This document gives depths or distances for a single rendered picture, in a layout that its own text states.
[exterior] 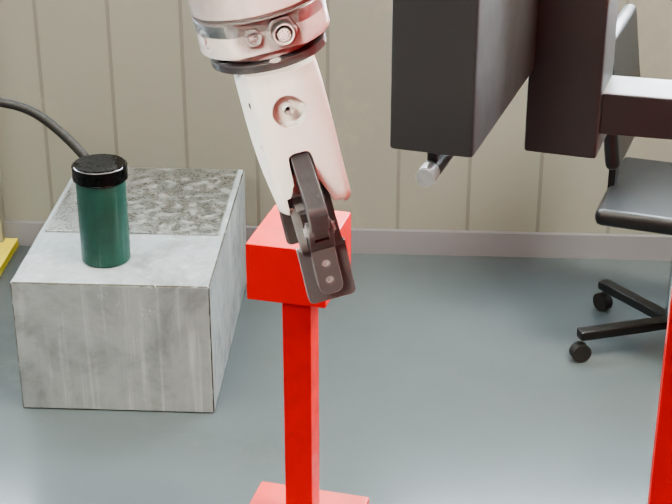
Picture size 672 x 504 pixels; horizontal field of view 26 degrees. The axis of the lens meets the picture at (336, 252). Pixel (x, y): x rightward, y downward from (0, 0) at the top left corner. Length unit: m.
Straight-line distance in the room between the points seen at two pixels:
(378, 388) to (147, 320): 0.65
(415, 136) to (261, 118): 1.12
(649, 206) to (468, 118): 1.92
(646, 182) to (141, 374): 1.44
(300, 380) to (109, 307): 0.84
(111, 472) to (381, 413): 0.71
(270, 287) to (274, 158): 1.92
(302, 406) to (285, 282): 0.32
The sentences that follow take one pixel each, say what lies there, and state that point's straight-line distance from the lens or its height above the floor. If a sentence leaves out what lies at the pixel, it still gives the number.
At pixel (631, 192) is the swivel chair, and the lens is 3.94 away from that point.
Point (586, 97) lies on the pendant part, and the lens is 2.38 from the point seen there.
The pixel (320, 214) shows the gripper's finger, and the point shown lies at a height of 1.61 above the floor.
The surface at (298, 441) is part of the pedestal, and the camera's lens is 3.06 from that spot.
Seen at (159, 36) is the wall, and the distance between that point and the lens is 4.46.
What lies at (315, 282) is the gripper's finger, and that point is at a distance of 0.95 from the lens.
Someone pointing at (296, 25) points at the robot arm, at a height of 1.72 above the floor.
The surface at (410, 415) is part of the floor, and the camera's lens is 3.77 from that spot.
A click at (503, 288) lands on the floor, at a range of 4.43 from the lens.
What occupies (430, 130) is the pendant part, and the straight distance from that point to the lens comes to 2.00.
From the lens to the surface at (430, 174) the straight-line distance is 2.10.
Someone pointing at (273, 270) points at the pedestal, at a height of 0.75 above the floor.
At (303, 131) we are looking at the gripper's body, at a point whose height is 1.66.
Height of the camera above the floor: 1.97
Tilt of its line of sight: 25 degrees down
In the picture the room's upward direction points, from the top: straight up
